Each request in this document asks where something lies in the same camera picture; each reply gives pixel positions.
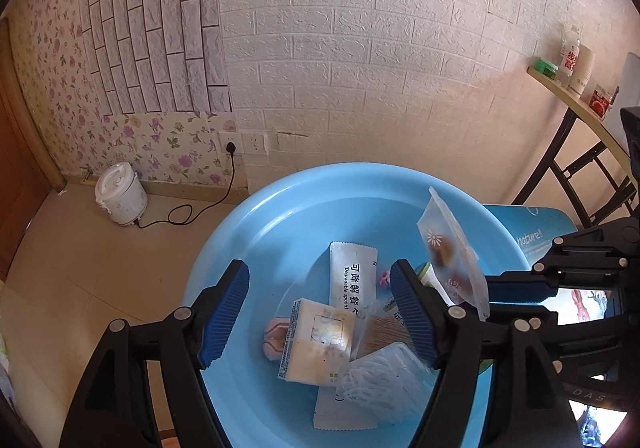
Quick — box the white rice cooker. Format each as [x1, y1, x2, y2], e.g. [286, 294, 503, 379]
[94, 163, 148, 227]

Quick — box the green box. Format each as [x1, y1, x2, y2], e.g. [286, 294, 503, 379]
[532, 56, 560, 78]

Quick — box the black-frame folding table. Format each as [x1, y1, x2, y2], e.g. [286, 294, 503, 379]
[510, 65, 640, 229]

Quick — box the clear plastic box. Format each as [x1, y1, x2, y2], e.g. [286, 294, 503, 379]
[340, 342, 436, 416]

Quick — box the clear flower-print snack packet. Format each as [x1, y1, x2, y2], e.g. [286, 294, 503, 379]
[416, 186, 491, 321]

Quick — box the light blue plastic basin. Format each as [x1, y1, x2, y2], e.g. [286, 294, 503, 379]
[184, 163, 528, 448]

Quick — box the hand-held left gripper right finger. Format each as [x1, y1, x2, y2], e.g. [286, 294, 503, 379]
[390, 259, 573, 448]

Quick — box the brown wooden door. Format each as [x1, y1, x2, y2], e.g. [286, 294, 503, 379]
[0, 18, 68, 279]

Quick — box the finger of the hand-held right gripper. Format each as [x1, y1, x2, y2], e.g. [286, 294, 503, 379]
[484, 217, 640, 303]
[477, 304, 616, 369]

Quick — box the green-label round can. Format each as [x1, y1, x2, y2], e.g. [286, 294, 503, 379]
[382, 262, 453, 316]

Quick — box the white spoon packet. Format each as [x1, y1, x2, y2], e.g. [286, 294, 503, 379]
[327, 241, 378, 313]
[312, 378, 381, 430]

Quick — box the black power cord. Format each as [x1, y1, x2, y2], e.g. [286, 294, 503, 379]
[135, 143, 240, 229]

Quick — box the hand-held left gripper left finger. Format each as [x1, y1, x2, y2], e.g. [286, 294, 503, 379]
[72, 259, 251, 448]

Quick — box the brown striped packet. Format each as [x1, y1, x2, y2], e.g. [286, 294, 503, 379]
[360, 315, 413, 359]

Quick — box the red-label small jar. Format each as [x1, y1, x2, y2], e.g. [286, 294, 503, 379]
[589, 84, 620, 119]

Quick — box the white tissue packet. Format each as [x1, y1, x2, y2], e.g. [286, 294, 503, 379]
[277, 298, 357, 386]

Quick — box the white wall socket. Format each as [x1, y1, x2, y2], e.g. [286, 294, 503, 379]
[218, 132, 243, 156]
[243, 132, 268, 156]

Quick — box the red-label clear bottle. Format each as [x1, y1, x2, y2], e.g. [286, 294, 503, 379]
[557, 25, 582, 86]

